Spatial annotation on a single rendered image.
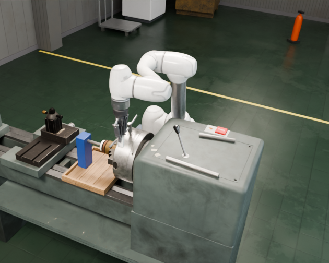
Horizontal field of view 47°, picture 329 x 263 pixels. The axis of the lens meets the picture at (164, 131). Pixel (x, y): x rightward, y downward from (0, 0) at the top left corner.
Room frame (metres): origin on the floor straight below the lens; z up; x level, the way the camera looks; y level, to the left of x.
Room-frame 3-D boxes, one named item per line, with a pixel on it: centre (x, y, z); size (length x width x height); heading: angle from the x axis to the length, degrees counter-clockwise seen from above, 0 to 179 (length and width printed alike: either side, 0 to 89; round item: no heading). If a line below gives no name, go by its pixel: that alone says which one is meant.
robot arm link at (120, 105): (1.60, 0.22, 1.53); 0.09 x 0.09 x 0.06
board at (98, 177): (1.87, 0.40, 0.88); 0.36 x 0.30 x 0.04; 159
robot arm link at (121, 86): (1.60, 0.21, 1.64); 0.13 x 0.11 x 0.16; 78
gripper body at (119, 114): (1.60, 0.22, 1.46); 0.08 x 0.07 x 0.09; 159
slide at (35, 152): (2.02, 0.76, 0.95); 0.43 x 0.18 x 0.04; 159
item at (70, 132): (2.07, 0.71, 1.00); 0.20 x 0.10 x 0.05; 69
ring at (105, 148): (1.83, 0.31, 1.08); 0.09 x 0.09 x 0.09; 69
